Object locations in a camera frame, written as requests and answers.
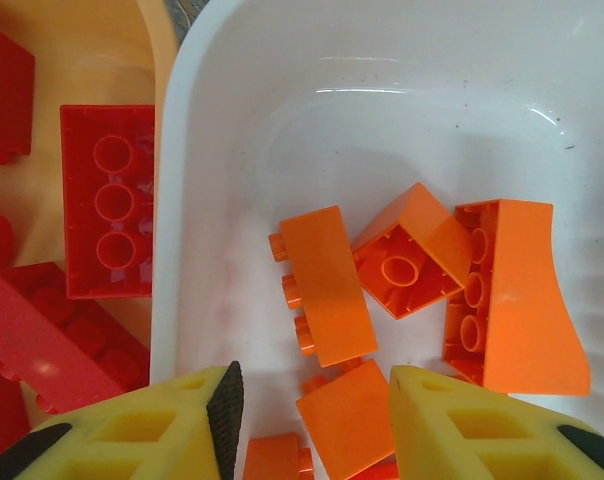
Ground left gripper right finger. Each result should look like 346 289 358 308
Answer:
386 363 604 480

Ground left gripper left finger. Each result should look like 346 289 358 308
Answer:
0 359 245 480

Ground orange lego wedge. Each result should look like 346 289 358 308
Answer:
441 198 593 397

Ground small orange lego brick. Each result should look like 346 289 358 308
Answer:
350 181 474 322

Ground white plastic container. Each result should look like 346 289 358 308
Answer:
149 0 604 480

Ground orange plastic container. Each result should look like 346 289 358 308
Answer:
0 0 183 401

